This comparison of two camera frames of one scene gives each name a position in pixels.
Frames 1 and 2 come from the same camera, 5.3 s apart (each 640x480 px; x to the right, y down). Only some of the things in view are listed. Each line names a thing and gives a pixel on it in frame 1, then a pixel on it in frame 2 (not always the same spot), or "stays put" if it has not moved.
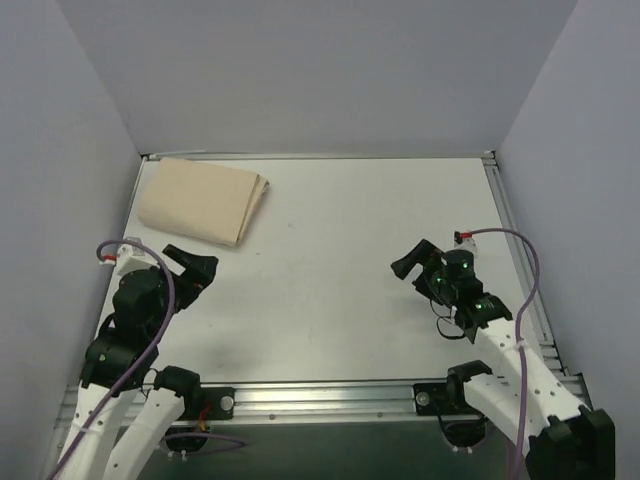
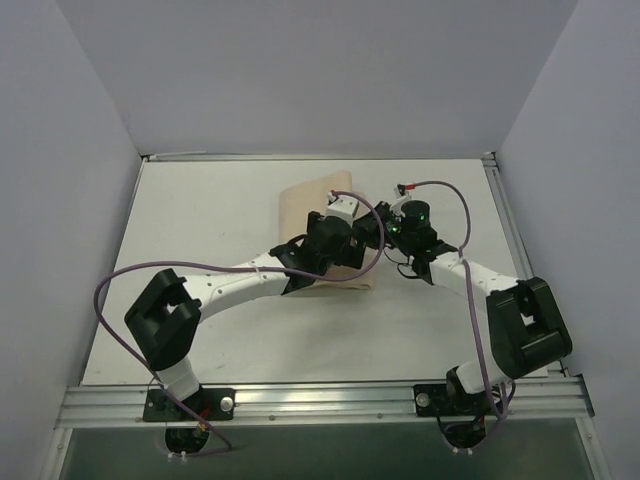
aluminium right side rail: [523, 262] stays put
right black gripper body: [426, 270] → [382, 220]
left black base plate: [209, 403] stays put
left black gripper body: [185, 280] → [357, 245]
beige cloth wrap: [205, 201] → [295, 205]
